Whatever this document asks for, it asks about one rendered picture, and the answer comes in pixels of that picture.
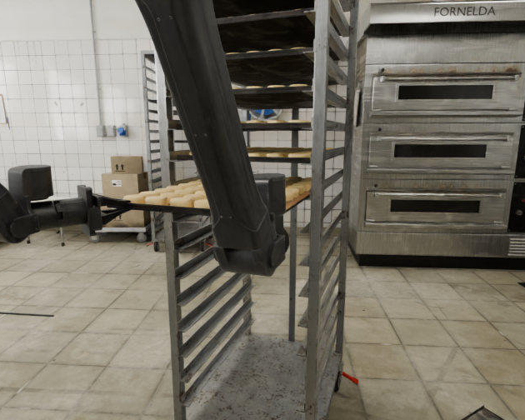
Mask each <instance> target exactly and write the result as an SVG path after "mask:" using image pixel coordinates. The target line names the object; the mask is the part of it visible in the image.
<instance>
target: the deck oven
mask: <svg viewBox="0 0 525 420"><path fill-rule="evenodd" d="M361 79H362V85H360V89H359V85H358V84H359V83H360V84H361ZM357 90H360V96H359V106H358V120H357V127H354V125H353V140H352V174H351V192H350V210H349V228H348V246H349V247H350V249H351V251H352V254H353V256H354V257H355V259H356V260H357V263H358V265H359V266H368V267H402V268H469V269H502V270H525V0H476V1H442V2H375V3H369V5H368V7H367V9H366V11H365V12H364V14H363V15H362V17H361V19H360V20H359V22H358V35H357V69H356V87H355V96H356V91H357Z"/></svg>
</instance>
